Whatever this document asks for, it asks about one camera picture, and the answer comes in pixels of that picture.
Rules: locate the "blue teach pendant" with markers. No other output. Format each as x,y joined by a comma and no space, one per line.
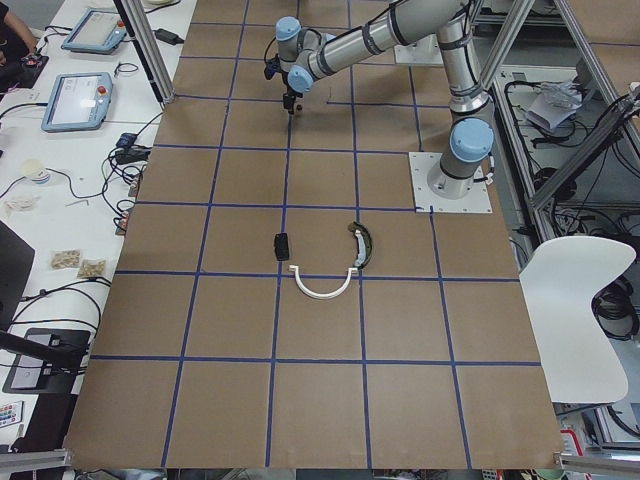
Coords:
78,102
97,32

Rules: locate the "white curved plastic bracket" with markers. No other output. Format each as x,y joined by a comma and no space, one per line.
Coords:
322,288

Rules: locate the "near blue teach pendant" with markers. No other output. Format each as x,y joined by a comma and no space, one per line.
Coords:
78,102

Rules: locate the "dark green brake shoe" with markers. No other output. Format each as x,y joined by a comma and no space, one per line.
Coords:
364,244

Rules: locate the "black flat metal plate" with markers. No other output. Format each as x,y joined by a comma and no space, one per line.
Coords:
281,246

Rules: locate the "bag of small parts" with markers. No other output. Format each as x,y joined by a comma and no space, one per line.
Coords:
65,259

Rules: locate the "black power adapter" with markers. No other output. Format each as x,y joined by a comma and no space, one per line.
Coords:
168,37

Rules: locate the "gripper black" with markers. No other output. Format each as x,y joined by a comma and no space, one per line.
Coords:
288,100

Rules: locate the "far blue teach pendant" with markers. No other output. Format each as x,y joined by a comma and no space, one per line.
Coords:
97,32

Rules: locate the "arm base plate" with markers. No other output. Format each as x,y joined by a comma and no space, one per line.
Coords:
434,192
424,52

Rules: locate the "white paper cup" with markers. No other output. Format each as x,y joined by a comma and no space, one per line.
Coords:
35,171

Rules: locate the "white chair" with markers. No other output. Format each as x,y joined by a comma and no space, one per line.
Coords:
559,283

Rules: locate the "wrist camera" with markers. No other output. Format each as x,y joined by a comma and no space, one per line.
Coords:
272,67

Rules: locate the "aluminium frame post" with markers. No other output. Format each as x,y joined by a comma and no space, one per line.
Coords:
140,32

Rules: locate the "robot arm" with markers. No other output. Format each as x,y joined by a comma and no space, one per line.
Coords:
419,33

